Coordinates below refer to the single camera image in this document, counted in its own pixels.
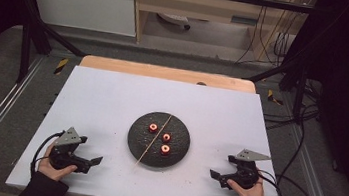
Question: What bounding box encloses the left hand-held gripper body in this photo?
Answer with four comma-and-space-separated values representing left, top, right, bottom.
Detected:
47, 124, 96, 173

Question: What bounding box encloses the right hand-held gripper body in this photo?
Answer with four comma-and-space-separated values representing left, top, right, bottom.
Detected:
224, 147, 272, 193

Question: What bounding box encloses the black round plate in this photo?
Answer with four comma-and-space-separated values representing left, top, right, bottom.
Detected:
124, 108, 194, 172

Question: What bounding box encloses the thin wooden skewer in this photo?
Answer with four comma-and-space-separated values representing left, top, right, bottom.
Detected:
135, 110, 174, 170

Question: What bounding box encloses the person's right hand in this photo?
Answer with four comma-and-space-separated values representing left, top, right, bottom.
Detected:
224, 167, 268, 196

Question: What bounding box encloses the person's left hand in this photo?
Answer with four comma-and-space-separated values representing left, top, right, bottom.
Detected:
36, 141, 81, 185

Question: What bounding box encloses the yellow black tape marker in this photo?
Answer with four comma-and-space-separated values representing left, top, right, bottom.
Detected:
265, 88, 285, 106
52, 56, 71, 77

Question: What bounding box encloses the wooden table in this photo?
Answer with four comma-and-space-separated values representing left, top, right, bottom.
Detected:
78, 53, 259, 95

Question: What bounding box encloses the white cabinet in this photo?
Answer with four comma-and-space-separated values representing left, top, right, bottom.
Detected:
22, 0, 141, 38

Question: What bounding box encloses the grey chair foot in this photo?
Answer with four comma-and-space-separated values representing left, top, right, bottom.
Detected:
154, 11, 193, 31

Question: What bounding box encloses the light wooden desk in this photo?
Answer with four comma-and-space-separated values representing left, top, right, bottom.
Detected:
125, 0, 313, 67

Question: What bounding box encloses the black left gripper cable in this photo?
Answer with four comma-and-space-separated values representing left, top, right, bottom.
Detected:
29, 128, 65, 179

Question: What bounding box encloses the bundle of black floor cables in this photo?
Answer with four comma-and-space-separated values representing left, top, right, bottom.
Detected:
255, 72, 326, 183

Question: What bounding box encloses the black metal frame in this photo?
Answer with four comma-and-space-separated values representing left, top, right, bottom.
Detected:
0, 0, 349, 123

